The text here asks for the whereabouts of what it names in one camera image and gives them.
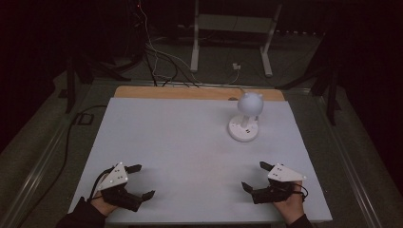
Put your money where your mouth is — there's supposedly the black tripod stand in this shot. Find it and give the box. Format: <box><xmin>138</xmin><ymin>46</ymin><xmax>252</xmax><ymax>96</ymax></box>
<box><xmin>57</xmin><ymin>55</ymin><xmax>132</xmax><ymax>115</ymax></box>
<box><xmin>275</xmin><ymin>28</ymin><xmax>343</xmax><ymax>126</ymax></box>

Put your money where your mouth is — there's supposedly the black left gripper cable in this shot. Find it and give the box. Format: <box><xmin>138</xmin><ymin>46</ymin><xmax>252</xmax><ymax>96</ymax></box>
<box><xmin>87</xmin><ymin>166</ymin><xmax>116</xmax><ymax>203</ymax></box>

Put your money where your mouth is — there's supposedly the white metal stand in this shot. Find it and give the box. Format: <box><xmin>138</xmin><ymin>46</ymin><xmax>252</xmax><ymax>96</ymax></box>
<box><xmin>189</xmin><ymin>0</ymin><xmax>283</xmax><ymax>78</ymax></box>

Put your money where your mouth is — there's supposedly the white round desk lamp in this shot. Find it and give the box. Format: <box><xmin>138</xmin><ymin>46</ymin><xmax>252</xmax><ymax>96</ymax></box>
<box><xmin>227</xmin><ymin>91</ymin><xmax>265</xmax><ymax>143</ymax></box>

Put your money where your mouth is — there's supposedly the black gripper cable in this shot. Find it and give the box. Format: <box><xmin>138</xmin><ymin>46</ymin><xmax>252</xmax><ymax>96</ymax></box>
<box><xmin>87</xmin><ymin>166</ymin><xmax>116</xmax><ymax>203</ymax></box>
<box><xmin>297</xmin><ymin>182</ymin><xmax>310</xmax><ymax>202</ymax></box>

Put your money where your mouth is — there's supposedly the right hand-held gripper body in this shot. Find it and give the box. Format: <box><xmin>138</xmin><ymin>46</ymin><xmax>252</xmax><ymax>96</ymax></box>
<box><xmin>251</xmin><ymin>162</ymin><xmax>308</xmax><ymax>205</ymax></box>

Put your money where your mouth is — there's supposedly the bundle of background cables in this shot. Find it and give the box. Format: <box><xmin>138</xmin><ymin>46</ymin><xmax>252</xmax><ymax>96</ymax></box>
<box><xmin>134</xmin><ymin>0</ymin><xmax>201</xmax><ymax>88</ymax></box>

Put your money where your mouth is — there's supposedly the white table mat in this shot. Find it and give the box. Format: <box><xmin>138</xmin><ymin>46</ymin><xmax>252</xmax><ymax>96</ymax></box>
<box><xmin>67</xmin><ymin>97</ymin><xmax>334</xmax><ymax>224</ymax></box>

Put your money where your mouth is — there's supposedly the metal floor rail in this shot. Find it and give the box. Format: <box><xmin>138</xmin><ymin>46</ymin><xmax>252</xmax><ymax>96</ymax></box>
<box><xmin>0</xmin><ymin>79</ymin><xmax>106</xmax><ymax>228</ymax></box>
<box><xmin>312</xmin><ymin>91</ymin><xmax>386</xmax><ymax>228</ymax></box>

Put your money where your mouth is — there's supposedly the white lamp cable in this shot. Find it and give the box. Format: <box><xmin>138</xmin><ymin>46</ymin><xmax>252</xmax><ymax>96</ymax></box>
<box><xmin>177</xmin><ymin>66</ymin><xmax>246</xmax><ymax>93</ymax></box>

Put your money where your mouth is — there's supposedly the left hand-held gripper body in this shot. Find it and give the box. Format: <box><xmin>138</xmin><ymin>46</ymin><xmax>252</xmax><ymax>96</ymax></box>
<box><xmin>96</xmin><ymin>161</ymin><xmax>144</xmax><ymax>213</ymax></box>

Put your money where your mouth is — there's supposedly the black floor cable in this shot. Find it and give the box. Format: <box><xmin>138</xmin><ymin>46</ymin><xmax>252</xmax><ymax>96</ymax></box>
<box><xmin>13</xmin><ymin>104</ymin><xmax>108</xmax><ymax>228</ymax></box>

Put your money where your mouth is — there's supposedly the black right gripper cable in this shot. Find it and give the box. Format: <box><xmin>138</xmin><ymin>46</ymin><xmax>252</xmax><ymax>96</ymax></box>
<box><xmin>297</xmin><ymin>182</ymin><xmax>310</xmax><ymax>202</ymax></box>

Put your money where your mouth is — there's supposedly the person's right hand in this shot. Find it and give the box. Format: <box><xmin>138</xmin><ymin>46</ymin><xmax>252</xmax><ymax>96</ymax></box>
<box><xmin>272</xmin><ymin>180</ymin><xmax>306</xmax><ymax>226</ymax></box>

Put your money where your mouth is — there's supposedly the person's left hand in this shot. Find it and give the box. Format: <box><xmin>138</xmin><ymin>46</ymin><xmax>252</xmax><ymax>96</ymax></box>
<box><xmin>89</xmin><ymin>173</ymin><xmax>119</xmax><ymax>218</ymax></box>

